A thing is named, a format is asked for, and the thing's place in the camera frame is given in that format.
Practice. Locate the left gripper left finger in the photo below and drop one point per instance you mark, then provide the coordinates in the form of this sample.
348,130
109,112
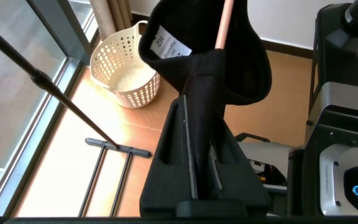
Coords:
166,174

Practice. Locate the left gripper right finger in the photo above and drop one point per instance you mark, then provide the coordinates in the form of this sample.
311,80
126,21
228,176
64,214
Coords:
241,180

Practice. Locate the black garment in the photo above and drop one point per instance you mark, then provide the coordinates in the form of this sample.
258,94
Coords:
204,77

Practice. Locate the pink clothes hanger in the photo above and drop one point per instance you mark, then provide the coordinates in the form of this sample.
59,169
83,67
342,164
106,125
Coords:
224,25

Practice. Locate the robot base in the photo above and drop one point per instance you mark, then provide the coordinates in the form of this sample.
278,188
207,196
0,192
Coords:
337,124

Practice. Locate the white laundry basket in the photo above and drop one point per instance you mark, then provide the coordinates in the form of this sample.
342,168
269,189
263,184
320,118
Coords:
120,62

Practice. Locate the black clothes rack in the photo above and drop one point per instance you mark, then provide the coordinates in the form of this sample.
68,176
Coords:
45,82

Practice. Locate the beige curtain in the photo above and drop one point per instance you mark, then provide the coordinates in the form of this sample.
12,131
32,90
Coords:
104,15

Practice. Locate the window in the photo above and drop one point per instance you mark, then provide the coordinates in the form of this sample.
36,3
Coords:
11,77

